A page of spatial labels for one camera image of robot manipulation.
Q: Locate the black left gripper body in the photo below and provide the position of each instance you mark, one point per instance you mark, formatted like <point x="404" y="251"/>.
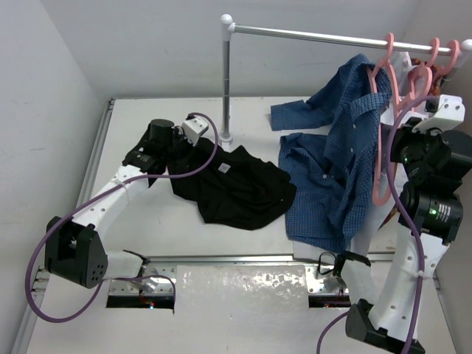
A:
<point x="176" y="144"/>

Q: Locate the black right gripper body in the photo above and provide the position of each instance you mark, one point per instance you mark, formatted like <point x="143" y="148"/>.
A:
<point x="411" y="147"/>

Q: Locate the black shirt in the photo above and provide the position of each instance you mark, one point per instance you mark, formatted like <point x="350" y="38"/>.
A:
<point x="238" y="190"/>

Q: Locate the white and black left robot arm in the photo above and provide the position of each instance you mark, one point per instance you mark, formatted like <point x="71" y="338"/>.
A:
<point x="74" y="250"/>

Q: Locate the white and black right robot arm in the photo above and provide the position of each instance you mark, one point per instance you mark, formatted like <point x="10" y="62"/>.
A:
<point x="430" y="216"/>

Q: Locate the white shirt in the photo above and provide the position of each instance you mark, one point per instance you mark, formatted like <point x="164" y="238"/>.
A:
<point x="377" y="215"/>

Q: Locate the red plaid shirt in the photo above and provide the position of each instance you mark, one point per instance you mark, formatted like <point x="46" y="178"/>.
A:
<point x="439" y="77"/>

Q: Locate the pink hanger holding blue shirt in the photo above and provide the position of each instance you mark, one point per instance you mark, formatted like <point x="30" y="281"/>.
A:
<point x="384" y="63"/>

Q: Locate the blue checkered shirt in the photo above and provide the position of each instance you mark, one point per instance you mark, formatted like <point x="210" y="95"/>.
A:
<point x="329" y="152"/>

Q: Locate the silver and white clothes rack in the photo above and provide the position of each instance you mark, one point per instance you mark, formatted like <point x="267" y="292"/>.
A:
<point x="229" y="27"/>

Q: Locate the white front cover board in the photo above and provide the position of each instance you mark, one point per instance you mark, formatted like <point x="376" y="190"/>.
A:
<point x="219" y="309"/>

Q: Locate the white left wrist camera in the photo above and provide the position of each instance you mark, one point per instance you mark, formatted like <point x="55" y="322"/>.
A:
<point x="194" y="127"/>

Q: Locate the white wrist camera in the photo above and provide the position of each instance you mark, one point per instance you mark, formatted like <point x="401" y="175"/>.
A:
<point x="444" y="113"/>
<point x="194" y="127"/>

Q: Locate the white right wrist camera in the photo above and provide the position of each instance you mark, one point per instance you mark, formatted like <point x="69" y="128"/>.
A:
<point x="444" y="113"/>

